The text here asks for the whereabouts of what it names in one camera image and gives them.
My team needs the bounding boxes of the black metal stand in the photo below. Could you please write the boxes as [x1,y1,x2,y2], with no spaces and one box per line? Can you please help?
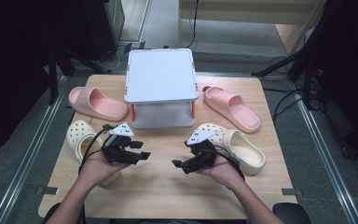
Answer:
[48,46,110,105]

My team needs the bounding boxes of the black tripod stand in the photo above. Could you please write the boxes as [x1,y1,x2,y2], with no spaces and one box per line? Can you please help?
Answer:
[251,0,339,108]

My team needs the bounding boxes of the black chair armrest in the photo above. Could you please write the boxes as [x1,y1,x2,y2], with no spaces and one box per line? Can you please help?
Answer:
[42,202,87,224]
[272,203,312,224]

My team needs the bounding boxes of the right hand-held gripper black cable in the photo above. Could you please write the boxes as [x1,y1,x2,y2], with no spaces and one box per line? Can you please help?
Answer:
[215,146,246,182]

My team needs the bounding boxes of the black cabinet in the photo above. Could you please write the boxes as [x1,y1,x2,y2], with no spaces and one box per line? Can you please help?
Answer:
[83,0,126,62]

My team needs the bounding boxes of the black bracket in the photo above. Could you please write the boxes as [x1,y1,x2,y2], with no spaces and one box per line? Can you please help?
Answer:
[123,41,147,54]

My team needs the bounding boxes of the person's right hand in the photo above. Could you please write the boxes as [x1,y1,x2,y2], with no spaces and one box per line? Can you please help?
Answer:
[195,154,246,191]

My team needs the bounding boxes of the person's left hand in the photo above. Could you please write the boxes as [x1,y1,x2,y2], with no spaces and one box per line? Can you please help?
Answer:
[78,151,131,189]

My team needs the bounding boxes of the cream clog shoe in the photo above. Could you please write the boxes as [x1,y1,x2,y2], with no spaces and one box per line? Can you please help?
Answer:
[65,119,121,189]
[195,122,267,175]

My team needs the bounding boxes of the white two-tier shoe rack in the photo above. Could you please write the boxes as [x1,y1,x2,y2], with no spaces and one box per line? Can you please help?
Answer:
[124,48,200,130]

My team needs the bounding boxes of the metal floor rail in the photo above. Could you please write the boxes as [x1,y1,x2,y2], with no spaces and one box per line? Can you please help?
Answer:
[290,82,358,224]
[0,74,69,224]

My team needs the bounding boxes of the black floor cables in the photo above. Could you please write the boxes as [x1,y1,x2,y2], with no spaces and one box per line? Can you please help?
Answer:
[262,55,324,122]

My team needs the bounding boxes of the left hand-held gripper black cable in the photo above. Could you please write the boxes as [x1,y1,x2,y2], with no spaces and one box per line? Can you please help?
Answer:
[77,123,116,175]

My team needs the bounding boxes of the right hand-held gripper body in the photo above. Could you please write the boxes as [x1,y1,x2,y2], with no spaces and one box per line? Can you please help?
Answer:
[182,129,220,173]

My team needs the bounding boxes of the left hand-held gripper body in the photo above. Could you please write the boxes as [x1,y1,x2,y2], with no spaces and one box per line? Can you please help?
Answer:
[101,122,142,166]

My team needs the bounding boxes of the black hanging cable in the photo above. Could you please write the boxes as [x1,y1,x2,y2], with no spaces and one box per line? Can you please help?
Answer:
[186,0,200,49]

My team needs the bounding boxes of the beige wooden platform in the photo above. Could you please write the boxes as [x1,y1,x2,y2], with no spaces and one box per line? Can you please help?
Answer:
[180,0,327,56]

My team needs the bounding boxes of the hand-held gripper black cable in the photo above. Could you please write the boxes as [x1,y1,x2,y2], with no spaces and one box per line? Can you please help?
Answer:
[215,146,246,182]
[77,123,116,175]

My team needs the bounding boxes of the pink slide sandal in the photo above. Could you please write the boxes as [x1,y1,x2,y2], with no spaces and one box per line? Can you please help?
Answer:
[202,86,261,134]
[68,86,129,122]

